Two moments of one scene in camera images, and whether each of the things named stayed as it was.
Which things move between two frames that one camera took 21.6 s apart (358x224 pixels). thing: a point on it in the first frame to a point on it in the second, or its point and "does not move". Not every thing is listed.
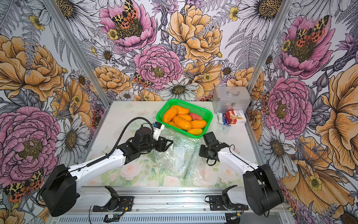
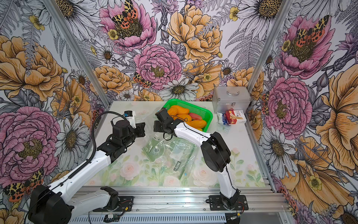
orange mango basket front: [198, 124] does not move
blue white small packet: [222, 118] does not move
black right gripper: [201, 153] to [156, 126]
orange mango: [169, 114] does not move
